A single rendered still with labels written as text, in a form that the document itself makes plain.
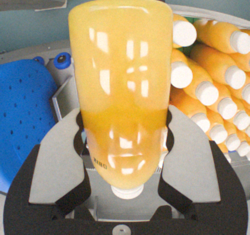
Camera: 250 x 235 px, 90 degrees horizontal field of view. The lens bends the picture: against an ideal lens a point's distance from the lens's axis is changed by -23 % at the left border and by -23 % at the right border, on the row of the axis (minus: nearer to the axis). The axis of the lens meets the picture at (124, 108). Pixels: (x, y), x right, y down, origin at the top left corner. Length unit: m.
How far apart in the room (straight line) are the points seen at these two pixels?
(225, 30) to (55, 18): 1.30
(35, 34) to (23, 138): 1.30
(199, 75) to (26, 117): 0.33
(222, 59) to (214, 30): 0.06
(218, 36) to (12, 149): 0.41
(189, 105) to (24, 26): 1.48
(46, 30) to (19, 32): 0.30
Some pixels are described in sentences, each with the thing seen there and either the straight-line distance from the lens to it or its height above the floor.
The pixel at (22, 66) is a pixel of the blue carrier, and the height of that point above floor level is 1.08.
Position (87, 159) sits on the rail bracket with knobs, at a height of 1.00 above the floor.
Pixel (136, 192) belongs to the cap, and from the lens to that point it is 0.19.
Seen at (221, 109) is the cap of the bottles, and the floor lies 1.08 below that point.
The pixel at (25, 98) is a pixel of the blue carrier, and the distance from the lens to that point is 0.30.
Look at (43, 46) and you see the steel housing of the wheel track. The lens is 0.52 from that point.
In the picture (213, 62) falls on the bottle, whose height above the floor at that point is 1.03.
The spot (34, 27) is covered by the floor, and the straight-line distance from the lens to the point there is 1.54.
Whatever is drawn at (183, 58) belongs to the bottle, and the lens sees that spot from 0.29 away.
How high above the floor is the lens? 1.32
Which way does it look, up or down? 58 degrees down
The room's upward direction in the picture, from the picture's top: 180 degrees counter-clockwise
